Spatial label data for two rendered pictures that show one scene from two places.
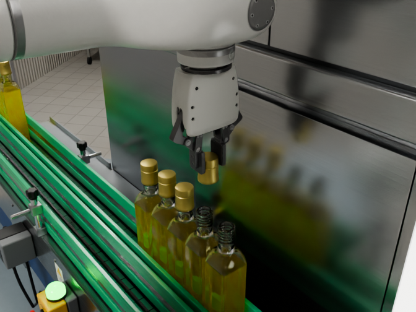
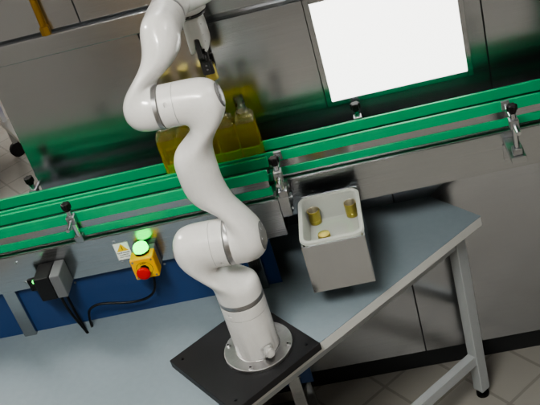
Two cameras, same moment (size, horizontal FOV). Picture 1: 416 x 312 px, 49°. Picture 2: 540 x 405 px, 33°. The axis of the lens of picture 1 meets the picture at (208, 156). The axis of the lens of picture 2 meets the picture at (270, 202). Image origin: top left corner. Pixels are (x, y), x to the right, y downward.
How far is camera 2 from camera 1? 1.94 m
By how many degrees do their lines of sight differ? 36
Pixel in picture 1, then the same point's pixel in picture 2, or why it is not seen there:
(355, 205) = (284, 42)
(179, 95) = (193, 32)
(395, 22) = not seen: outside the picture
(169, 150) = (121, 120)
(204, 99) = (203, 28)
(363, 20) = not seen: outside the picture
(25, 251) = (67, 276)
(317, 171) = (255, 40)
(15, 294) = (61, 343)
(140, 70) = (66, 77)
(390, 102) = not seen: outside the picture
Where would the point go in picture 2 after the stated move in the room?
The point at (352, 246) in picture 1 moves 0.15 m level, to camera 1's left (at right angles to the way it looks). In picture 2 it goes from (292, 64) to (260, 90)
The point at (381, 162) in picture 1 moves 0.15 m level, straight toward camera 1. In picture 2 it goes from (286, 11) to (312, 24)
